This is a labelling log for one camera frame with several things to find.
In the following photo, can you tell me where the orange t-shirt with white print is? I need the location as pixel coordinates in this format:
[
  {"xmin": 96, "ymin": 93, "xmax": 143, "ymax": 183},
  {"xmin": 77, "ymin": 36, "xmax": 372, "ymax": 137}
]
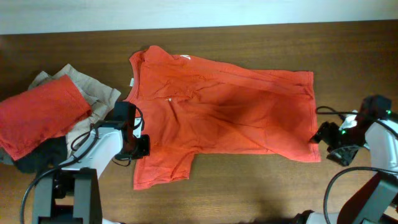
[{"xmin": 127, "ymin": 45, "xmax": 321, "ymax": 190}]

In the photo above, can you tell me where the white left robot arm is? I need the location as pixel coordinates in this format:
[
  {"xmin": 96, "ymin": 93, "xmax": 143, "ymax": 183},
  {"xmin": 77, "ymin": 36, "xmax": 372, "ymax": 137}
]
[{"xmin": 20, "ymin": 101, "xmax": 150, "ymax": 224}]

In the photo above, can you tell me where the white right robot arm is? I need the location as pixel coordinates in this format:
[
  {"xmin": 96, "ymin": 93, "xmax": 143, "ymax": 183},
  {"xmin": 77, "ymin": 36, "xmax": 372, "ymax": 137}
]
[{"xmin": 291, "ymin": 95, "xmax": 397, "ymax": 224}]

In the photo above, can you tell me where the folded beige garment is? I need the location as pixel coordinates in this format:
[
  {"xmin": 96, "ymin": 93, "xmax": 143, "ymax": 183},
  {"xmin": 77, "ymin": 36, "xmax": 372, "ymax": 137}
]
[{"xmin": 28, "ymin": 64, "xmax": 121, "ymax": 157}]

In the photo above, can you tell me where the folded black garment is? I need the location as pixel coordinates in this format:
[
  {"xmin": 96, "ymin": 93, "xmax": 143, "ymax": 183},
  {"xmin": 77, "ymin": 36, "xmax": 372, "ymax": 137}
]
[{"xmin": 14, "ymin": 136, "xmax": 68, "ymax": 174}]

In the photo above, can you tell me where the folded red shirt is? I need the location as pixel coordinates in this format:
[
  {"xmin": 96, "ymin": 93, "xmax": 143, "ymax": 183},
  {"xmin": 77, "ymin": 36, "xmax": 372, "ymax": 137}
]
[{"xmin": 1, "ymin": 75, "xmax": 91, "ymax": 161}]

